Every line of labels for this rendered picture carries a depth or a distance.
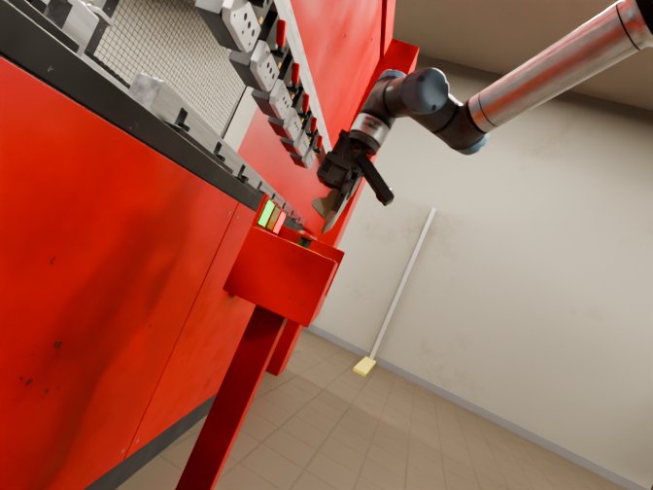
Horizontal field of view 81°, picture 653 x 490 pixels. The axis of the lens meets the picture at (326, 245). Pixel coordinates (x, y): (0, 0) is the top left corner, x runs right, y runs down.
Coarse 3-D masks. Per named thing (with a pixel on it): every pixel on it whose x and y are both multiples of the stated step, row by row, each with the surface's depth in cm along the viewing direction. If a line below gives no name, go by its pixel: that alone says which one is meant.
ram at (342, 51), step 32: (320, 0) 125; (352, 0) 154; (288, 32) 113; (320, 32) 136; (352, 32) 171; (320, 64) 149; (352, 64) 193; (320, 96) 165; (352, 96) 220; (320, 128) 185; (320, 160) 237
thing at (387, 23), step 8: (384, 0) 200; (392, 0) 209; (384, 8) 206; (392, 8) 216; (384, 16) 212; (392, 16) 224; (384, 24) 219; (392, 24) 233; (384, 32) 225; (392, 32) 243; (384, 40) 232; (384, 48) 240
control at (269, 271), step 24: (264, 240) 65; (240, 264) 65; (264, 264) 64; (288, 264) 64; (312, 264) 64; (336, 264) 69; (240, 288) 64; (264, 288) 64; (288, 288) 64; (312, 288) 64; (288, 312) 64; (312, 312) 63
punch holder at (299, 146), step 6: (306, 114) 162; (312, 114) 164; (306, 120) 162; (306, 126) 163; (300, 132) 162; (306, 132) 167; (282, 138) 163; (300, 138) 162; (306, 138) 169; (288, 144) 164; (294, 144) 162; (300, 144) 164; (306, 144) 172; (288, 150) 174; (294, 150) 169; (300, 150) 168; (306, 150) 176
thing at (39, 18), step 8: (8, 0) 40; (16, 0) 41; (24, 0) 42; (24, 8) 42; (32, 8) 43; (32, 16) 43; (40, 16) 44; (40, 24) 44; (48, 24) 45; (56, 32) 46; (64, 32) 47; (64, 40) 47; (72, 40) 48; (72, 48) 49
